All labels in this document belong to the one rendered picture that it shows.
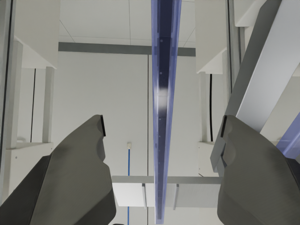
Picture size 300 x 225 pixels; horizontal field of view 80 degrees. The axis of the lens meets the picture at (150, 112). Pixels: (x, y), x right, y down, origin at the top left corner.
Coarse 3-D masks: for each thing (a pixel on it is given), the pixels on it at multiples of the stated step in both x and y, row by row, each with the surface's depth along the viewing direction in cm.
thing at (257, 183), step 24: (240, 120) 11; (240, 144) 9; (264, 144) 9; (240, 168) 7; (264, 168) 7; (288, 168) 7; (240, 192) 6; (264, 192) 6; (288, 192) 6; (240, 216) 6; (264, 216) 6; (288, 216) 6
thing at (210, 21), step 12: (204, 0) 90; (216, 0) 77; (204, 12) 90; (216, 12) 77; (204, 24) 90; (216, 24) 77; (204, 36) 90; (216, 36) 77; (204, 48) 90; (216, 48) 77; (204, 60) 89; (216, 60) 82; (216, 72) 100
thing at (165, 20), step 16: (160, 0) 8; (176, 0) 8; (160, 16) 9; (176, 16) 9; (160, 32) 9; (176, 32) 9; (160, 48) 10; (176, 48) 10; (160, 64) 10; (176, 64) 10; (160, 80) 11; (160, 96) 12; (160, 112) 13; (160, 128) 14; (160, 144) 15; (160, 160) 16; (160, 176) 18; (160, 192) 21; (160, 208) 24
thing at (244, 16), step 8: (240, 0) 18; (248, 0) 17; (256, 0) 16; (264, 0) 16; (240, 8) 18; (248, 8) 17; (256, 8) 17; (240, 16) 18; (248, 16) 18; (256, 16) 18; (240, 24) 19; (248, 24) 19
